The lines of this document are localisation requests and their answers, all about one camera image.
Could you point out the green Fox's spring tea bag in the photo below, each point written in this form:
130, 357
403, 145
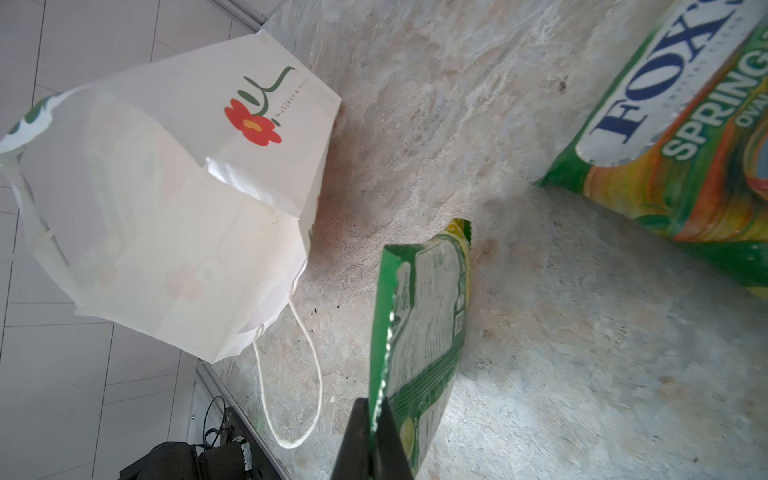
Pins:
678, 143

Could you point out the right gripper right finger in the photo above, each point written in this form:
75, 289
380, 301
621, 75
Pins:
389, 460

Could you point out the green candy bag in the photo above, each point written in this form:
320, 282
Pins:
418, 333

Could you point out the white floral paper bag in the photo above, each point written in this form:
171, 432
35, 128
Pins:
178, 198

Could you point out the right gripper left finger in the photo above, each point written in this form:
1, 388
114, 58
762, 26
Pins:
353, 459

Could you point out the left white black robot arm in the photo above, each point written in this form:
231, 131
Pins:
180, 461

